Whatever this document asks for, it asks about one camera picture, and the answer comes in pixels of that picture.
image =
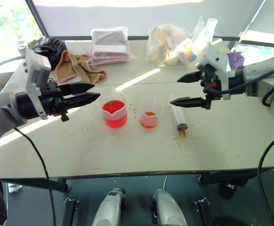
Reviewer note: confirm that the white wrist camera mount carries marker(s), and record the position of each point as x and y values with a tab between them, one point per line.
215	63
34	70

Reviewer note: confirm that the clear bag of plush toys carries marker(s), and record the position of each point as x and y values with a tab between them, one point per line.
172	47

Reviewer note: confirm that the black glove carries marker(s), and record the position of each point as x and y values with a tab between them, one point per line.
49	50

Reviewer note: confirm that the pink brown towel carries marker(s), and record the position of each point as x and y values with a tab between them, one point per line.
78	68

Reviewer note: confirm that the clear bag of folded cloths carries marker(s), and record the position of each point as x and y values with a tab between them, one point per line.
109	46

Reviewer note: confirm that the clear plastic syringe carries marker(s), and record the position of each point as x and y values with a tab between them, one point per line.
177	113

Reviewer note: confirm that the large beaker with red liquid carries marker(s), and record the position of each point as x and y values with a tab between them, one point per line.
113	109

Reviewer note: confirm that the silver robot leg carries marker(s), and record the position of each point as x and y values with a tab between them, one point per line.
109	208
167	207

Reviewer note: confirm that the silver left robot leg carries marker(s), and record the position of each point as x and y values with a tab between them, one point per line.
109	208

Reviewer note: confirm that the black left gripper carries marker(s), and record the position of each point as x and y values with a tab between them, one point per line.
52	99

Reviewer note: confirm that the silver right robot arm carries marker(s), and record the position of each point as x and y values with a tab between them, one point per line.
263	77

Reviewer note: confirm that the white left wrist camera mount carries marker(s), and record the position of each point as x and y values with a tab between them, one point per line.
34	70

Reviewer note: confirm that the purple crumpled cloth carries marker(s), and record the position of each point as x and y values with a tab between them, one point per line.
236	58

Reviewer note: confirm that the silver right robot leg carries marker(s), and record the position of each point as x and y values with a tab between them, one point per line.
167	207

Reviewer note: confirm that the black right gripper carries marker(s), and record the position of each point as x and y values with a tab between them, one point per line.
210	87

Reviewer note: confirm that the black shoe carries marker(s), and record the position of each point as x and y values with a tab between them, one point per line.
228	187

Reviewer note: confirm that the clear plastic flask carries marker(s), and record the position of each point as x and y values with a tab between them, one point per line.
208	30

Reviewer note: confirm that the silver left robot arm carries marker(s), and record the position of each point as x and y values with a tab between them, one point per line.
0	110

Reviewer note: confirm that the small cup with red liquid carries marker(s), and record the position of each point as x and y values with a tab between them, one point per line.
149	115

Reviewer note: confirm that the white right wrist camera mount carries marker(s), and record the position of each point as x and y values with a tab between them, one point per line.
215	63

